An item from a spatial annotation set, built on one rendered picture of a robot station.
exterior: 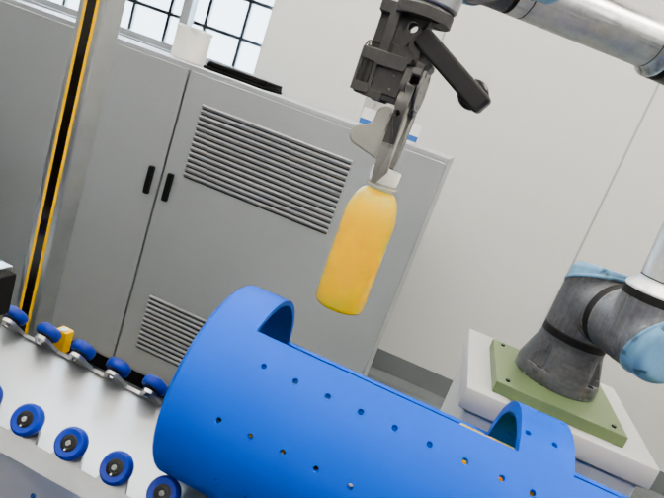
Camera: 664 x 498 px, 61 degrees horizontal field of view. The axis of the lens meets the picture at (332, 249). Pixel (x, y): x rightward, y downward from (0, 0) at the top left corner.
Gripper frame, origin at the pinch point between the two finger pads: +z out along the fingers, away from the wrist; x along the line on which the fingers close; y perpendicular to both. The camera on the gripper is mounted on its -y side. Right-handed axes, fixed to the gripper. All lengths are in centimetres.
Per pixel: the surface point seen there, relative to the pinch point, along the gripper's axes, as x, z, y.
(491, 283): -266, 62, -42
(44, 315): -32, 60, 68
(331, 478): 15.6, 32.6, -8.4
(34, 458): 13, 52, 31
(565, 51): -265, -71, -29
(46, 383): -1, 52, 42
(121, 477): 13, 48, 18
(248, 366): 12.2, 26.0, 5.9
